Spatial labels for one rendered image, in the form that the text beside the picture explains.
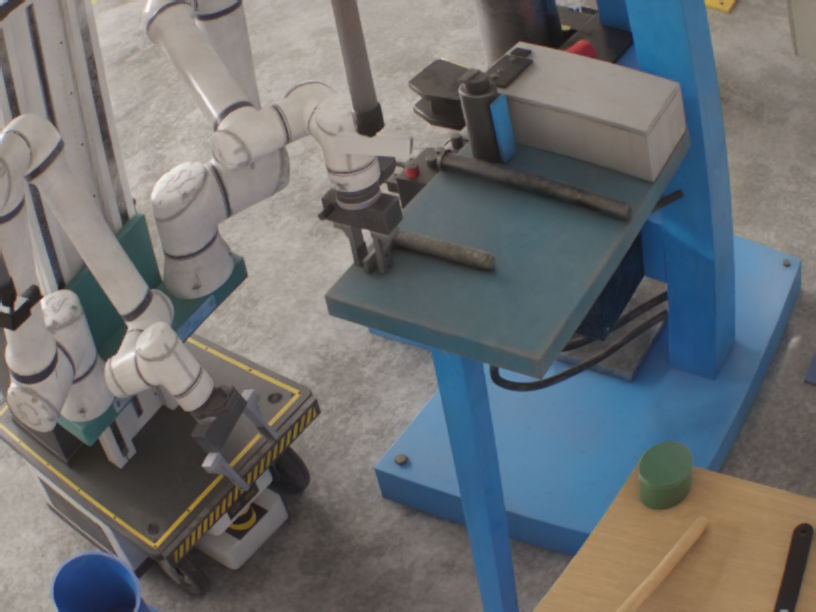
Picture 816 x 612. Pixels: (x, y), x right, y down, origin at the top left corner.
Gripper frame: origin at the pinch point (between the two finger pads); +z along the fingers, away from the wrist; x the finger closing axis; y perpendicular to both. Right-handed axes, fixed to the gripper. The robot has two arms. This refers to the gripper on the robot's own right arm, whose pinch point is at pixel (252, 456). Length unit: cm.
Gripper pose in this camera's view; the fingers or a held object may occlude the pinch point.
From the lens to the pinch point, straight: 257.3
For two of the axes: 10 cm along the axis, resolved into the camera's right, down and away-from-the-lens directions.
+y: -7.3, 0.9, 6.8
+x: -4.2, 7.3, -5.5
